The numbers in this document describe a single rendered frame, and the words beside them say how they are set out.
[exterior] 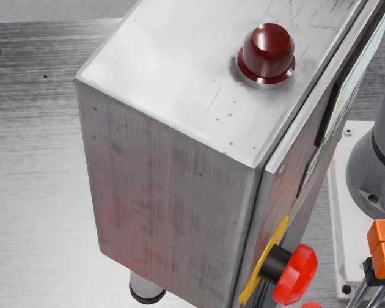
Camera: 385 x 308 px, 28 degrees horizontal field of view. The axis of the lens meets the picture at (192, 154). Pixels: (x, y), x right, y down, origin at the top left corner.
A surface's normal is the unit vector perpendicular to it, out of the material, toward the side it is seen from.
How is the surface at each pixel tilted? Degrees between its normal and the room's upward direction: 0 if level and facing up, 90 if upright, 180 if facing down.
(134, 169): 90
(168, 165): 90
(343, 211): 4
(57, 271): 0
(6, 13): 0
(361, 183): 73
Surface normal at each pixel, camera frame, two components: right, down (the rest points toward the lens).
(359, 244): 0.00, -0.58
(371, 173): -0.86, 0.15
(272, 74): 0.16, 0.84
